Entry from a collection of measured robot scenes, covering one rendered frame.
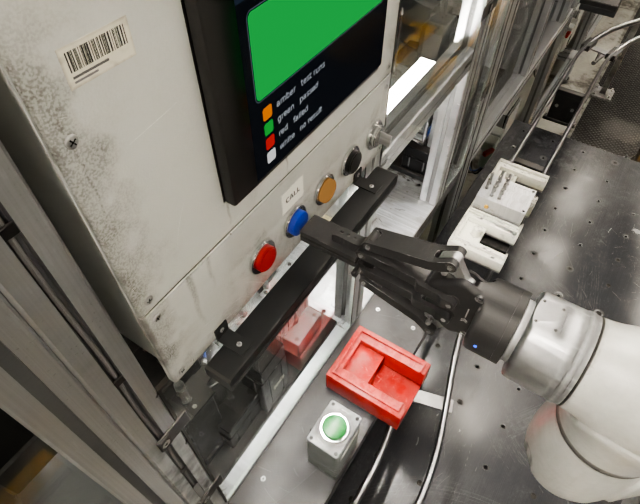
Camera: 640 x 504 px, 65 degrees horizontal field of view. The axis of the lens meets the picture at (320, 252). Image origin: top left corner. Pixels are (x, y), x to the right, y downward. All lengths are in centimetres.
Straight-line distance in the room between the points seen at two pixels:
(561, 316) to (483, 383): 85
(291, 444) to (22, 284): 71
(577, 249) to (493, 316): 120
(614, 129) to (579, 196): 162
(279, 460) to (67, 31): 81
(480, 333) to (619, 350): 11
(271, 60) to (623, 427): 39
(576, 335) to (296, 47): 33
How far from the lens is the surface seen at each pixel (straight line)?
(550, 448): 60
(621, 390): 48
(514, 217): 136
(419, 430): 125
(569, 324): 48
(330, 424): 85
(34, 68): 29
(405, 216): 128
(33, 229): 33
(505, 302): 48
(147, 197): 36
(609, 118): 350
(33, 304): 36
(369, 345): 100
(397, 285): 52
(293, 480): 96
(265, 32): 37
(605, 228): 177
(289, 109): 42
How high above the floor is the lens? 184
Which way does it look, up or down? 51 degrees down
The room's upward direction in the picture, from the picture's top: straight up
